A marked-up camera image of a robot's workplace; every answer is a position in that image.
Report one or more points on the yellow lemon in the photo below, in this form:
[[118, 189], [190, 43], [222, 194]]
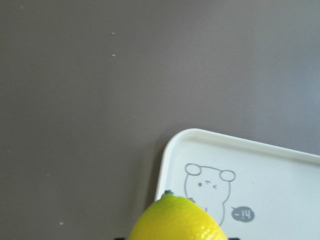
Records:
[[175, 218]]

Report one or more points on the cream rabbit tray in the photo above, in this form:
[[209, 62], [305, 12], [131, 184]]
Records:
[[255, 191]]

